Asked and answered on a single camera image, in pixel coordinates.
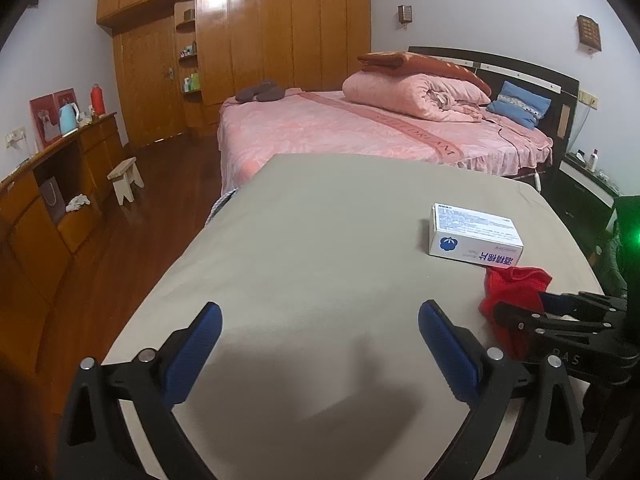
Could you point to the white medicine box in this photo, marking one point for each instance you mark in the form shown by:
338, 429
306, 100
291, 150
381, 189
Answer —
475, 235

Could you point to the small wooden stool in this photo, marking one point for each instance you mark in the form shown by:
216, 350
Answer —
125, 175

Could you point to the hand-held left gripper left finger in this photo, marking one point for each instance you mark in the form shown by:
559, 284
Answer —
192, 355

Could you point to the wooden desk cabinet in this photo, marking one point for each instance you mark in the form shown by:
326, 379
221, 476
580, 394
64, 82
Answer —
30, 220

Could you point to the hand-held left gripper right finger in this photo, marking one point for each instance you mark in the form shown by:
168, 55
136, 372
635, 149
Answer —
450, 355

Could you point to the white bottle red cap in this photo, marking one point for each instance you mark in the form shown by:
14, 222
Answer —
593, 161

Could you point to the grey paper bag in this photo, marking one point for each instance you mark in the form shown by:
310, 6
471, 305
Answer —
52, 200

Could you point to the yellowish wall socket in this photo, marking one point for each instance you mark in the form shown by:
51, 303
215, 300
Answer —
588, 99

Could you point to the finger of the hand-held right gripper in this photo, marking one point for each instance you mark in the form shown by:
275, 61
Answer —
550, 324
590, 304

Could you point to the white crumpled cloth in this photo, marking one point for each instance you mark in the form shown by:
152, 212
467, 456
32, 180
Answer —
77, 203

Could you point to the dark wooden headboard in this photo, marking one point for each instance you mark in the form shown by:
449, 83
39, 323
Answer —
525, 72

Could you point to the brown wall lamp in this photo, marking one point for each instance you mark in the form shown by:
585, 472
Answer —
589, 32

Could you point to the wooden wardrobe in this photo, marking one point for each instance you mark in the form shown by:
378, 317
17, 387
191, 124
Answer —
280, 35

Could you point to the light blue kettle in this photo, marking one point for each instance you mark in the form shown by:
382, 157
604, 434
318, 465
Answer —
69, 119

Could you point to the red thermos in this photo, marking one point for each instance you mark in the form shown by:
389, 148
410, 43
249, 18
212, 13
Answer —
97, 101

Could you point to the pink folded quilt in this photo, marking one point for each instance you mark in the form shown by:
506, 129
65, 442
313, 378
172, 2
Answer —
395, 92

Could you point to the blue pillow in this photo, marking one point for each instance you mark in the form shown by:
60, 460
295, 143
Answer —
520, 105

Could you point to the small wall lamp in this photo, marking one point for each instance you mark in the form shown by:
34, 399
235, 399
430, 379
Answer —
405, 14

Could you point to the black nightstand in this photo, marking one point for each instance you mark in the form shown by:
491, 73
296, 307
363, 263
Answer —
575, 200

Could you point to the bed with pink sheet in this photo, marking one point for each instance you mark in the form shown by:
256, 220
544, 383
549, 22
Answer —
350, 125

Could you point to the red cloth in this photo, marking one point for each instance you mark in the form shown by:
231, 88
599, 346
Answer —
515, 285

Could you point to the white wall socket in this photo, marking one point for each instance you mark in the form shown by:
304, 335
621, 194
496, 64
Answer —
16, 139

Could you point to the red folded blanket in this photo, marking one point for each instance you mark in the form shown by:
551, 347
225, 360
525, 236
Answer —
415, 62

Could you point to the red printed gift bag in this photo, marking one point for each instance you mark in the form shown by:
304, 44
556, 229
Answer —
66, 97
45, 122

